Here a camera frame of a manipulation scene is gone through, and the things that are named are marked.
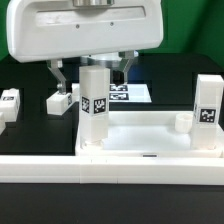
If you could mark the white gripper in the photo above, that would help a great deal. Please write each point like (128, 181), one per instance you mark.
(55, 29)

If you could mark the white desk top tray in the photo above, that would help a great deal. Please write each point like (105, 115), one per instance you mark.
(150, 134)

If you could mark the white L-shaped fence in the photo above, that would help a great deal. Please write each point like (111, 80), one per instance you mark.
(112, 170)

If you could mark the white marker base plate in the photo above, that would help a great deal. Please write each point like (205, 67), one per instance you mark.
(134, 93)

